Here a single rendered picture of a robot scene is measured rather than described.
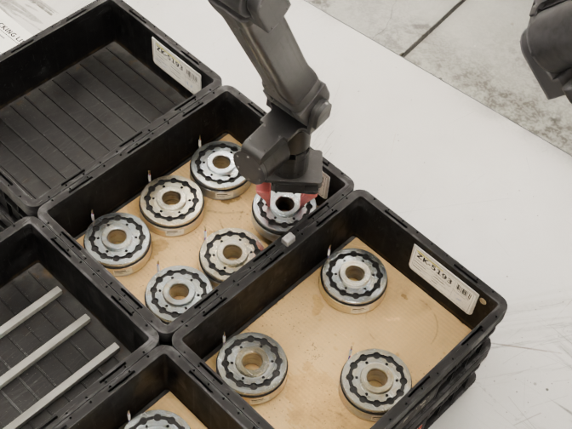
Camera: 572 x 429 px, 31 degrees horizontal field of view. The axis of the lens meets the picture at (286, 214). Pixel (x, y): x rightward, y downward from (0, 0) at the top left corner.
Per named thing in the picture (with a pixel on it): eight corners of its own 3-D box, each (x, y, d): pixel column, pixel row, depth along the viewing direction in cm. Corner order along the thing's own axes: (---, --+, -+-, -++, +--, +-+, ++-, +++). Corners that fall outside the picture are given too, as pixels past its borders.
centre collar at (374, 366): (376, 357, 151) (377, 356, 150) (400, 380, 149) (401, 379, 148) (352, 377, 148) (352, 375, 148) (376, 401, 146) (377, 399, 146)
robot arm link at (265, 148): (334, 98, 141) (285, 65, 144) (281, 146, 136) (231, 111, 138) (322, 151, 151) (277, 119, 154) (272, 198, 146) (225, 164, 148)
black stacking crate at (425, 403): (351, 231, 170) (359, 188, 161) (494, 346, 159) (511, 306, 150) (169, 380, 152) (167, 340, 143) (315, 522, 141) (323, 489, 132)
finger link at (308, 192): (314, 223, 162) (319, 185, 154) (268, 220, 162) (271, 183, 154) (314, 189, 166) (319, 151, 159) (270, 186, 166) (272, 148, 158)
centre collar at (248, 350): (250, 341, 151) (250, 339, 151) (276, 361, 149) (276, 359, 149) (227, 363, 149) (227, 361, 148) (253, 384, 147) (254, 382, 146)
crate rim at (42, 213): (226, 91, 175) (226, 81, 173) (357, 194, 163) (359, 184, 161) (33, 220, 156) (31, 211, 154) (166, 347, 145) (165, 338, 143)
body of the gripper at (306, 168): (321, 191, 156) (325, 159, 150) (253, 186, 155) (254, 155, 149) (321, 157, 160) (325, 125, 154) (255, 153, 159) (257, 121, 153)
